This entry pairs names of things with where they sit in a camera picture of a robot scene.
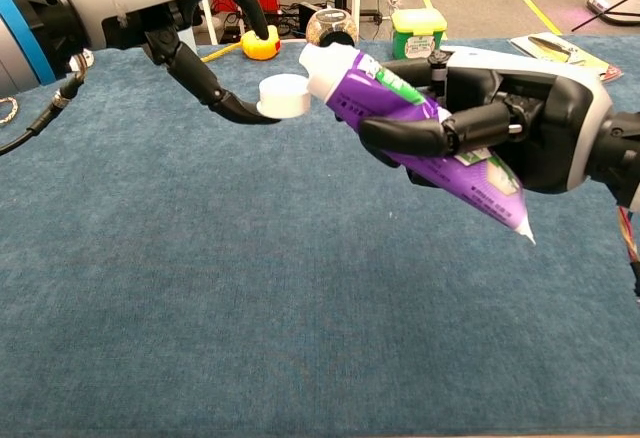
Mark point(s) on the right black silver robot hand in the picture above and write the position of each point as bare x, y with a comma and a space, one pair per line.
550, 103

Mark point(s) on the purple white toothpaste tube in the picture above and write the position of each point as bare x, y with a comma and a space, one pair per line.
360, 88

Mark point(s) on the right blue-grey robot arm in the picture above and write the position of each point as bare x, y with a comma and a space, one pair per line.
622, 153

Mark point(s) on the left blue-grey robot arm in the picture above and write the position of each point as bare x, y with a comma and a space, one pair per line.
20, 33

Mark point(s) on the razor on yellow blister card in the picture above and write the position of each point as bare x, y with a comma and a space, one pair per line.
575, 55

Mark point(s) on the thin black stand leg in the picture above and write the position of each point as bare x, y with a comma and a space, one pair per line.
605, 14

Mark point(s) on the yellow tape measure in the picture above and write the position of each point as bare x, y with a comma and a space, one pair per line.
260, 50

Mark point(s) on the green box yellow lid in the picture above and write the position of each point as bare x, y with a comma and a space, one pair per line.
417, 33

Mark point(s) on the round glass jar black lid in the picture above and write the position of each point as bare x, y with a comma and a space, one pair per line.
325, 23

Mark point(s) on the blue carpet table mat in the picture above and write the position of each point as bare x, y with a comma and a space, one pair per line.
250, 283

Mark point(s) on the white folding frame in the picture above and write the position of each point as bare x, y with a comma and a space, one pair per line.
211, 23

